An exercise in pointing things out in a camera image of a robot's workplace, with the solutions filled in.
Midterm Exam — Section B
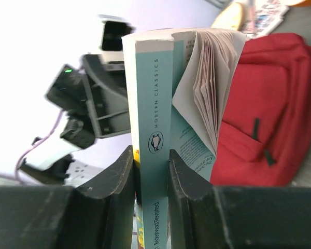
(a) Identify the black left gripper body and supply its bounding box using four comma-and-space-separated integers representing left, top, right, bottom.
46, 54, 131, 149

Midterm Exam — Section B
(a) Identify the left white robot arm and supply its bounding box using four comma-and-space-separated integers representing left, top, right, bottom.
19, 52, 131, 184

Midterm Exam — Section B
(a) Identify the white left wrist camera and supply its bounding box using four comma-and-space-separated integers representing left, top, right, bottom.
98, 15, 135, 64

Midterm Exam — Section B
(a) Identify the yellow teal paperback book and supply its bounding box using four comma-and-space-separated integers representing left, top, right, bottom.
122, 28, 246, 248

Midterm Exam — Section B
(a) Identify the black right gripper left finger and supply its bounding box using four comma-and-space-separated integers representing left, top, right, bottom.
0, 147, 135, 249

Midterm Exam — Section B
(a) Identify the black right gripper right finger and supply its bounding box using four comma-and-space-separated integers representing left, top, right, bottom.
168, 150, 311, 249

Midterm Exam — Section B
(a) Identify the red student backpack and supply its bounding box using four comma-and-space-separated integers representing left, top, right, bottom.
210, 33, 311, 186

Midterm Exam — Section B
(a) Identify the orange white bowl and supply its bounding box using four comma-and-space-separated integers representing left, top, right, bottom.
286, 0, 311, 7

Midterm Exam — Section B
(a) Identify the yellow bird plate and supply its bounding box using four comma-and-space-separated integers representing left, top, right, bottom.
211, 2, 245, 31

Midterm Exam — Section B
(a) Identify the patterned cloth placemat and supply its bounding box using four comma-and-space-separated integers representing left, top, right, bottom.
242, 1, 289, 39

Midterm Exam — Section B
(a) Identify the pink handled knife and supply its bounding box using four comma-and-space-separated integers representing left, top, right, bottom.
246, 0, 256, 34

